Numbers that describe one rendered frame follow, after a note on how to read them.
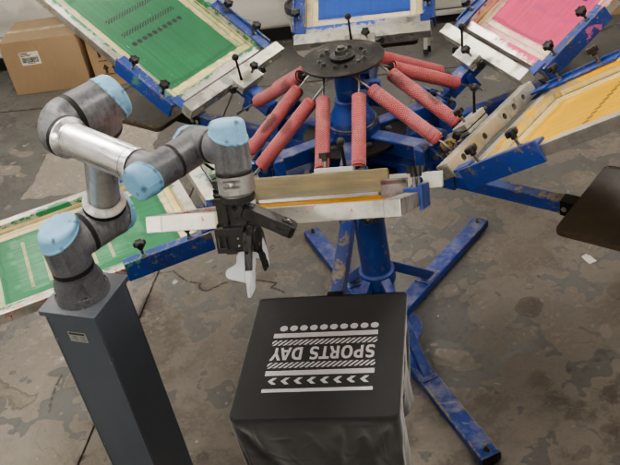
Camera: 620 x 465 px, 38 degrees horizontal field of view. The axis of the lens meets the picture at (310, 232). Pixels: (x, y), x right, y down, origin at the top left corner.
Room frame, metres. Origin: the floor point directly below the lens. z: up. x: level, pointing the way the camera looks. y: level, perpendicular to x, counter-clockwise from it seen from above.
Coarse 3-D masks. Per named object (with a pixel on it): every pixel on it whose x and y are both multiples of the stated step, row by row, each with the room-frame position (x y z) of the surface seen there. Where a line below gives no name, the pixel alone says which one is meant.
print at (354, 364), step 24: (288, 336) 1.93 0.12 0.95; (312, 336) 1.91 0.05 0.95; (336, 336) 1.89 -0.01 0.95; (360, 336) 1.87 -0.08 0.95; (288, 360) 1.83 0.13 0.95; (312, 360) 1.81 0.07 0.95; (336, 360) 1.79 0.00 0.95; (360, 360) 1.78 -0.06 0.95; (264, 384) 1.76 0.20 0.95; (288, 384) 1.74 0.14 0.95; (312, 384) 1.72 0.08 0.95; (336, 384) 1.70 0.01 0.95; (360, 384) 1.69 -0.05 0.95
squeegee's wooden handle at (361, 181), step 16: (288, 176) 2.21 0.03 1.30; (304, 176) 2.19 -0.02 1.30; (320, 176) 2.18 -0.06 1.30; (336, 176) 2.17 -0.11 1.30; (352, 176) 2.15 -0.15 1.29; (368, 176) 2.14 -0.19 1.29; (384, 176) 2.13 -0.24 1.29; (256, 192) 2.21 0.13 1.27; (272, 192) 2.20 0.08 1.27; (288, 192) 2.18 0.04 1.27; (304, 192) 2.17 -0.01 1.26; (320, 192) 2.16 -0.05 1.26; (336, 192) 2.14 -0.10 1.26; (352, 192) 2.13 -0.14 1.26
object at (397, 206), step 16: (416, 192) 1.96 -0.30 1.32; (208, 208) 2.03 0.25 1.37; (272, 208) 1.66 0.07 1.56; (288, 208) 1.65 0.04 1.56; (304, 208) 1.64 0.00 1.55; (320, 208) 1.63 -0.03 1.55; (336, 208) 1.62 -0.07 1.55; (352, 208) 1.61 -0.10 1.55; (368, 208) 1.60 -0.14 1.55; (384, 208) 1.59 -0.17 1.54; (400, 208) 1.58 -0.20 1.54; (160, 224) 1.72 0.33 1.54; (176, 224) 1.71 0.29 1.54; (192, 224) 1.70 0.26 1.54; (208, 224) 1.69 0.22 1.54
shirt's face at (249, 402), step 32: (256, 320) 2.03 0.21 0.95; (288, 320) 2.00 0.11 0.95; (320, 320) 1.97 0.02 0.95; (352, 320) 1.94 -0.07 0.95; (384, 320) 1.91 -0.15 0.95; (256, 352) 1.89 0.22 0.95; (384, 352) 1.78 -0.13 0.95; (256, 384) 1.77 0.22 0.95; (384, 384) 1.67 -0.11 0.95; (256, 416) 1.65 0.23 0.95; (288, 416) 1.63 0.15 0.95; (320, 416) 1.60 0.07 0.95
